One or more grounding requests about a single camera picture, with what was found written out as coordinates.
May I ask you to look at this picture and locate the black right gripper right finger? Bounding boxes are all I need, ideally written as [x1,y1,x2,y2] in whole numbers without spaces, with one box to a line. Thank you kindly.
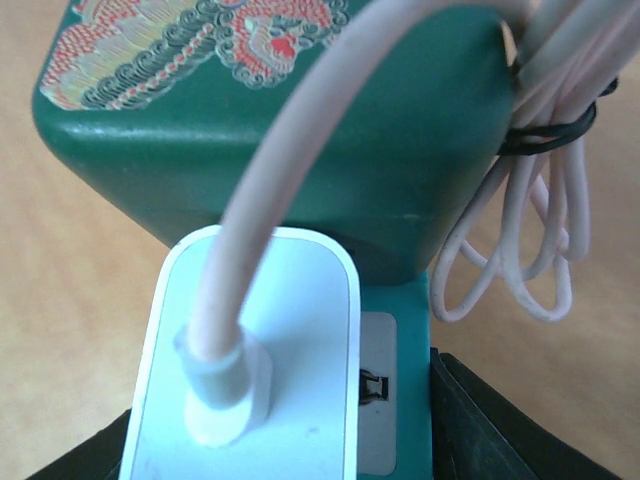
[430,351,618,480]

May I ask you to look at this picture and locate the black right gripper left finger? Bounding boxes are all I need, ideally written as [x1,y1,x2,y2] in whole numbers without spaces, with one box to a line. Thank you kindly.
[28,409,131,480]

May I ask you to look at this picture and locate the teal power strip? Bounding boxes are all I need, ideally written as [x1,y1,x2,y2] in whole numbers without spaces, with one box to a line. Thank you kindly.
[357,274,433,479]

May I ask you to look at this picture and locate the white USB charger plug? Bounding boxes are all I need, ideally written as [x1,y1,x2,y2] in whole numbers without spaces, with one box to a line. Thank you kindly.
[119,226,361,479]

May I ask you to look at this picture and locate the dark green dragon cube adapter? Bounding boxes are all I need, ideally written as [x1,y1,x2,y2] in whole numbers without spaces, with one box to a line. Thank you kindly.
[32,1,513,285]

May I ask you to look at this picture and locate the black cable tie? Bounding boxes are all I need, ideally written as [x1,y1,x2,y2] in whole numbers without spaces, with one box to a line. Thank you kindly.
[495,100,597,157]

